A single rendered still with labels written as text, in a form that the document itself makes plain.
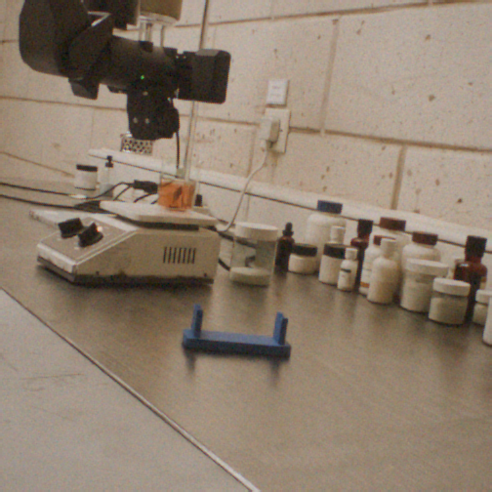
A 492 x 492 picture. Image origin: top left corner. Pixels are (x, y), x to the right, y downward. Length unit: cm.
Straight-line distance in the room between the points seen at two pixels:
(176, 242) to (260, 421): 45
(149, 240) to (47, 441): 50
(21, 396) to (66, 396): 3
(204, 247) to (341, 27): 65
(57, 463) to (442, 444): 27
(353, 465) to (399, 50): 97
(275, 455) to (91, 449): 12
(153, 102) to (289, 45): 73
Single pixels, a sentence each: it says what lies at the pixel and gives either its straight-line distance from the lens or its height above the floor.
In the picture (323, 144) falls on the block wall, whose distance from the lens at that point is 150.
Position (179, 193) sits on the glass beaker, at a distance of 101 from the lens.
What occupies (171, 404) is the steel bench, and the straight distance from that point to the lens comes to 57.
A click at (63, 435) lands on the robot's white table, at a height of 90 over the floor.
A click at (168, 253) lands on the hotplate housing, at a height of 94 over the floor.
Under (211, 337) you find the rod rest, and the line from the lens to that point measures 73.
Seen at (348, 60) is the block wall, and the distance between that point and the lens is 148.
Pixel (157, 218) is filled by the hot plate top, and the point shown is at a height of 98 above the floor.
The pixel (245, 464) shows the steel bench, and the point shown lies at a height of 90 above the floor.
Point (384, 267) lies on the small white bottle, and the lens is 107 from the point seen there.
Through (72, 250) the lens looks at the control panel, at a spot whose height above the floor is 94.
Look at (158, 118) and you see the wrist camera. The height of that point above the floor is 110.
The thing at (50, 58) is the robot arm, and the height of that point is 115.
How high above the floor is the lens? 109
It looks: 8 degrees down
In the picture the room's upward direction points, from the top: 8 degrees clockwise
